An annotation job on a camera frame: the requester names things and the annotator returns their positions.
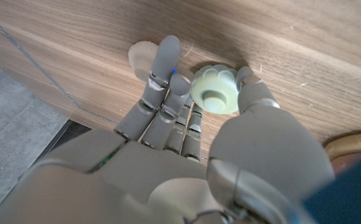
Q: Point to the black backdrop curtain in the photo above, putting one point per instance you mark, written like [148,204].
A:
[68,137]

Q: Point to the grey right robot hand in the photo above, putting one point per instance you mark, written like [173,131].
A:
[137,174]

